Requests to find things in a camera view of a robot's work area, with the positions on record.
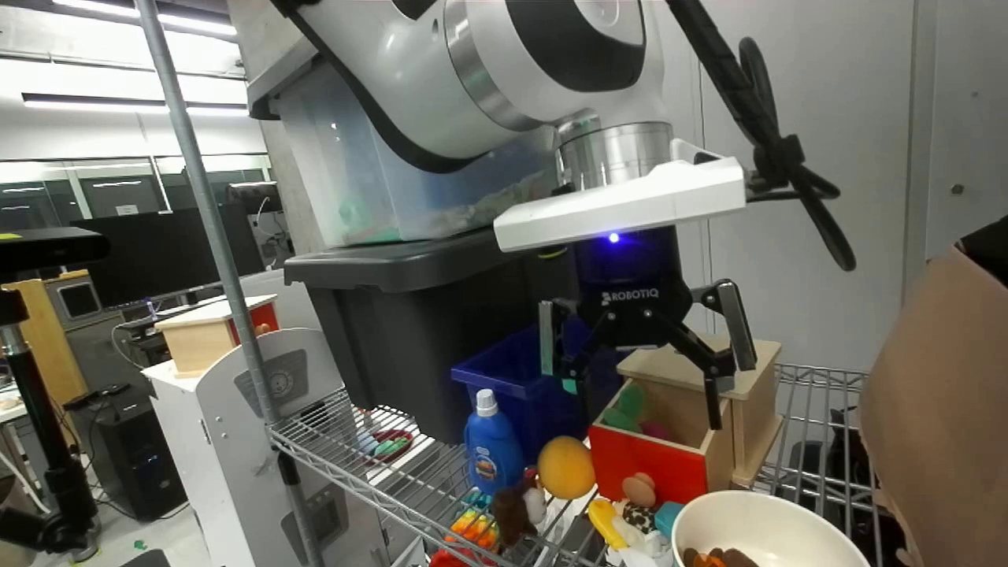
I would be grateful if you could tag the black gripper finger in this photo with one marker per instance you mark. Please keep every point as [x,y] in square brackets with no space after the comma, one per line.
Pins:
[567,337]
[738,325]

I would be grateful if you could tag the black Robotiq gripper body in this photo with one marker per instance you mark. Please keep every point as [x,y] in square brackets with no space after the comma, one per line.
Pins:
[632,295]

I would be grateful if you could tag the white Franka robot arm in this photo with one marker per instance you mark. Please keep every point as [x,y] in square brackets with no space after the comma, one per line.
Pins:
[421,66]

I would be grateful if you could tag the dark brown plush bear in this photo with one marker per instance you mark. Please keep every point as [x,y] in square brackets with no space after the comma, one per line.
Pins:
[513,519]

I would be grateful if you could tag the white dish with teal band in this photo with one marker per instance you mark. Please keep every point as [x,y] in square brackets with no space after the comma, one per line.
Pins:
[775,521]

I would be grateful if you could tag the blue plastic bin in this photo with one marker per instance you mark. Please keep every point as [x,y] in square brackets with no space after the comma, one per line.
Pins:
[505,389]

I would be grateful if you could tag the green toy block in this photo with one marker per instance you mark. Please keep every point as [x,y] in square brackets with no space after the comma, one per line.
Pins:
[622,407]

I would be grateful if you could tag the pink toy block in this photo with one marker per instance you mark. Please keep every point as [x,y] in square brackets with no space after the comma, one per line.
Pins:
[657,429]

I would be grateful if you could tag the yellow orange ball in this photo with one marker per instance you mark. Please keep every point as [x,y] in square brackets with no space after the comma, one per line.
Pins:
[567,468]

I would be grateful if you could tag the blue detergent bottle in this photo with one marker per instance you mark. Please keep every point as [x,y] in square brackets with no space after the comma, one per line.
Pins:
[494,446]

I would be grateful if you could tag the dark grey storage tote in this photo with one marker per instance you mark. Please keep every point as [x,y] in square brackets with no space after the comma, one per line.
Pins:
[421,318]

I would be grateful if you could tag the wooden box with red drawer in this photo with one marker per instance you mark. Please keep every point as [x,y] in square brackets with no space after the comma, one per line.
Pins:
[650,468]

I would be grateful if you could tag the tan round peg doll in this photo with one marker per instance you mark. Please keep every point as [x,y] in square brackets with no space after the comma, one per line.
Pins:
[637,490]

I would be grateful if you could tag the yellow giraffe toy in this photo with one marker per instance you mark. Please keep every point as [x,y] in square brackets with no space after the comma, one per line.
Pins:
[606,521]

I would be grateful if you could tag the small green red toys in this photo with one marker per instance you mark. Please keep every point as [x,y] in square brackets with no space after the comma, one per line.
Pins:
[385,443]

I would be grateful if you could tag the rainbow coloured toy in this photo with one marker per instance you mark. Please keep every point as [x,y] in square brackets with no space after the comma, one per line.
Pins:
[474,523]

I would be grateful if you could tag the large cardboard box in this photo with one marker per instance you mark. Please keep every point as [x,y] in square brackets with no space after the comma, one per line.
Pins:
[933,421]

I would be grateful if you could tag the clear plastic storage bin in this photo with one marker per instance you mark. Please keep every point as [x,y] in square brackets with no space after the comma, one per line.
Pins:
[348,191]

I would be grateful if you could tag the white cabinet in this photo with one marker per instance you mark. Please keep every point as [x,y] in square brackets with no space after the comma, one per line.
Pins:
[230,443]

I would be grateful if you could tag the light wooden box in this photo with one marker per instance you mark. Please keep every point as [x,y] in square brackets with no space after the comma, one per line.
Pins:
[205,337]

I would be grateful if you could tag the ceiling light strip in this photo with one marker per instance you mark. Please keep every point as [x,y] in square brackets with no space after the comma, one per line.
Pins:
[147,17]
[136,102]

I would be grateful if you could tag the tan wooden furniture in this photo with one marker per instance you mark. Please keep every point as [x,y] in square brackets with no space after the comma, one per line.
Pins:
[49,348]

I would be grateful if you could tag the black stand with flat top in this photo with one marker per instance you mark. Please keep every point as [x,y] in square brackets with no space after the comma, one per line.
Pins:
[42,421]

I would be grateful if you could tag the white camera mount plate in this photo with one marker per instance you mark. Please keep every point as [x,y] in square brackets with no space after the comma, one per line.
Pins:
[632,207]

